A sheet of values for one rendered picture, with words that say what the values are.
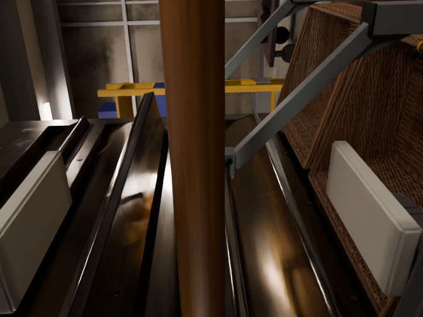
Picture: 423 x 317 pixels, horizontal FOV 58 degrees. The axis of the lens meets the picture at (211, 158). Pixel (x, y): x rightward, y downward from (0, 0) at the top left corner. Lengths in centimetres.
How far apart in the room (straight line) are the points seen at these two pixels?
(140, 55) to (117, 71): 52
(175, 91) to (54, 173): 7
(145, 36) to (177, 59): 702
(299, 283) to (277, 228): 21
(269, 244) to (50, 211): 88
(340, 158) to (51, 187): 13
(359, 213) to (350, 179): 2
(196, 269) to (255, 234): 84
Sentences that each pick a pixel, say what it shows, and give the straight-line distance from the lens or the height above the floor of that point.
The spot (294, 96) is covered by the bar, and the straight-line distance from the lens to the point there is 59.
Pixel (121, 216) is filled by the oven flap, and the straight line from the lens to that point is 95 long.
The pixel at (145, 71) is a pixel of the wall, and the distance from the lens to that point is 728.
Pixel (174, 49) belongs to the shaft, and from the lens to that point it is 18.
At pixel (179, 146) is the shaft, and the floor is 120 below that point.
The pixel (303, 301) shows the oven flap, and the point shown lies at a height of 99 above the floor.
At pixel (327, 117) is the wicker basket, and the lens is 125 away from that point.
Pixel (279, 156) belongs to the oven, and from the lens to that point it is 144.
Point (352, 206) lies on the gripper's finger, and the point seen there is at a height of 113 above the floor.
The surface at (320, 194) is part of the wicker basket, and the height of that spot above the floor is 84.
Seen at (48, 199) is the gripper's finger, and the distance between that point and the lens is 18.
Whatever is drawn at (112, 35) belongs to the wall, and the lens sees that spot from 729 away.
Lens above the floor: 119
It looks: 1 degrees down
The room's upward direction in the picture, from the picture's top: 92 degrees counter-clockwise
